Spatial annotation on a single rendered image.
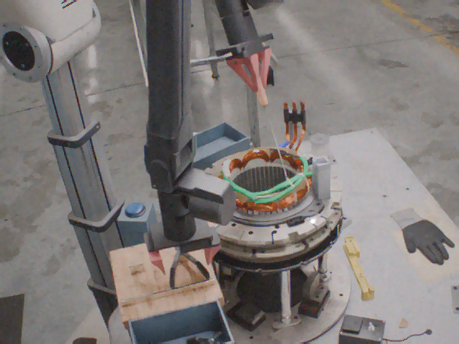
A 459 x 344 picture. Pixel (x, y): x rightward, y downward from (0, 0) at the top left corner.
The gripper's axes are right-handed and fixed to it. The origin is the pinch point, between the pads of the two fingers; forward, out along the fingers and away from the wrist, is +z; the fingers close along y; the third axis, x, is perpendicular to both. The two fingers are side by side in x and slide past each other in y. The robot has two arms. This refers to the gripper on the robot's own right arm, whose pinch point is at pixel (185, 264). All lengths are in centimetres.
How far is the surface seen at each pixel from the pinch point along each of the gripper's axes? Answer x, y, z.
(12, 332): 90, -71, 116
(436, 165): 129, 162, 110
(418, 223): 19, 67, 28
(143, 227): 22.6, -5.3, 9.0
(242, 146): 40.2, 23.2, 5.6
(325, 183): 7.5, 30.9, -5.5
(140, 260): 7.0, -7.9, 3.2
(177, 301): -6.4, -3.3, 2.3
